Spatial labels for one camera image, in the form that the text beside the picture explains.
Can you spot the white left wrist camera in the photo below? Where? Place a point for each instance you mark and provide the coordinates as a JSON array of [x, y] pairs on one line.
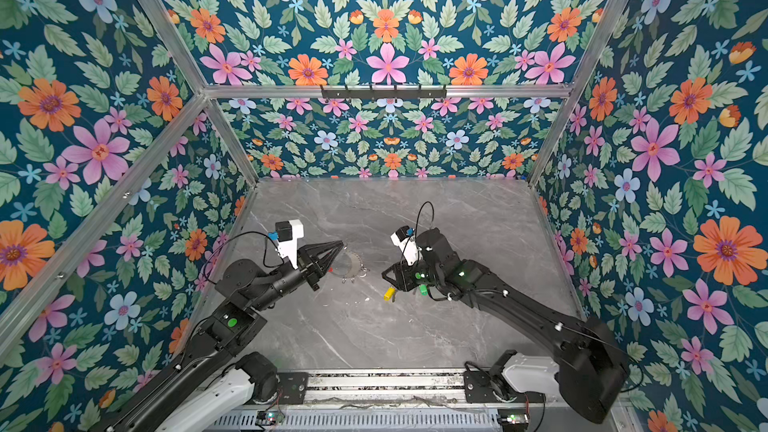
[[288, 234]]

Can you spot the silver keyring with red grip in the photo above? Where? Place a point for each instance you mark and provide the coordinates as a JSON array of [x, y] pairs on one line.
[[348, 266]]

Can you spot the yellow key tag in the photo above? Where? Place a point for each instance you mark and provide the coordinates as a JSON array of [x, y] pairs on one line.
[[389, 295]]

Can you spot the aluminium frame bars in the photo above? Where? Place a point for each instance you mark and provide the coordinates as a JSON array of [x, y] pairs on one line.
[[132, 130]]

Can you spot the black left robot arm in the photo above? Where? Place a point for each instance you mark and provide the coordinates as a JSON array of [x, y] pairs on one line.
[[211, 375]]

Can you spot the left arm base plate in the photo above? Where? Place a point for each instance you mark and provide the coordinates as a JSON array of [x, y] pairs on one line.
[[288, 388]]

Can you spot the white vented cable duct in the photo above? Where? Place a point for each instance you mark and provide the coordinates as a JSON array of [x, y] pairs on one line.
[[414, 419]]

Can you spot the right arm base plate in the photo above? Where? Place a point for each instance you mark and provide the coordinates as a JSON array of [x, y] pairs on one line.
[[478, 390]]

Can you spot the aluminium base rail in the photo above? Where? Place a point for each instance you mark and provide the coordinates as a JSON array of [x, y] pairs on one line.
[[384, 387]]

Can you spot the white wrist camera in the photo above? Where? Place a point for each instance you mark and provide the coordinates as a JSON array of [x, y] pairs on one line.
[[288, 234], [403, 239]]

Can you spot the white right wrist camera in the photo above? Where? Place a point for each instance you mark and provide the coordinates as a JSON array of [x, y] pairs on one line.
[[403, 239]]

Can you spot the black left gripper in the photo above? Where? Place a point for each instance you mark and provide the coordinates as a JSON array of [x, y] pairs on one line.
[[311, 265]]

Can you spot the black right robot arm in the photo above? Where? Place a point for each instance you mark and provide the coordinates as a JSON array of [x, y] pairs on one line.
[[583, 363]]

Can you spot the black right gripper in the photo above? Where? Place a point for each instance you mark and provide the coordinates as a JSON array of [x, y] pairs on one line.
[[402, 281]]

